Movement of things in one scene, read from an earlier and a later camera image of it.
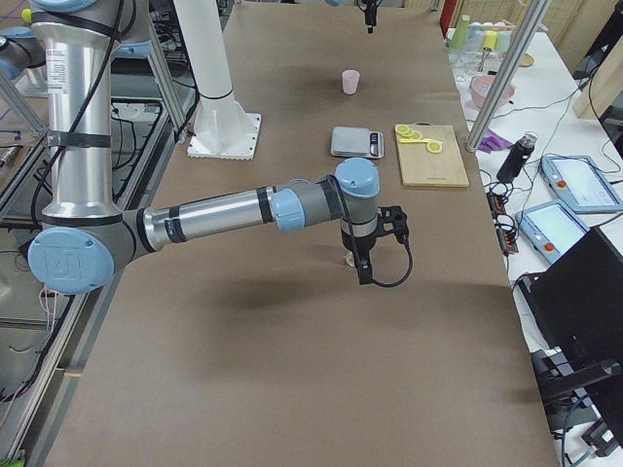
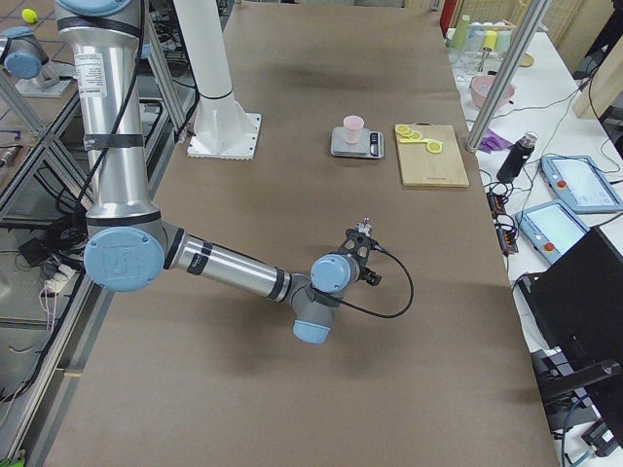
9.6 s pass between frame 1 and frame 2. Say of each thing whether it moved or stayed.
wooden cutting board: stayed
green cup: stayed
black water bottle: stayed
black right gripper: moved
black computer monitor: stayed
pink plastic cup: moved
